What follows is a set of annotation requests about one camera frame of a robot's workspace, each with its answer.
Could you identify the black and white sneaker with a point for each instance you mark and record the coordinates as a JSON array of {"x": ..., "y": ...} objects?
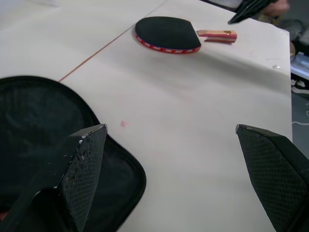
[{"x": 300, "y": 85}]

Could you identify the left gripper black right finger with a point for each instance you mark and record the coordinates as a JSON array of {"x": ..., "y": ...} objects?
[{"x": 272, "y": 174}]

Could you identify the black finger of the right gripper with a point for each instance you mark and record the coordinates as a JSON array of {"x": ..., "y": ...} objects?
[{"x": 251, "y": 9}]

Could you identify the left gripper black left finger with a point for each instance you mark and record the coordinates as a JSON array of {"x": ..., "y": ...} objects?
[{"x": 72, "y": 174}]

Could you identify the blue and white box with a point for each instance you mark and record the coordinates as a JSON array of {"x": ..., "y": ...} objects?
[{"x": 300, "y": 64}]

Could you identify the black table tennis paddle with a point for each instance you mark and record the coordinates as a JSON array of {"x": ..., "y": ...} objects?
[{"x": 166, "y": 32}]

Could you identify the black zippered paddle case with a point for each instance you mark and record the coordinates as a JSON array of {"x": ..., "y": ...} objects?
[{"x": 36, "y": 113}]

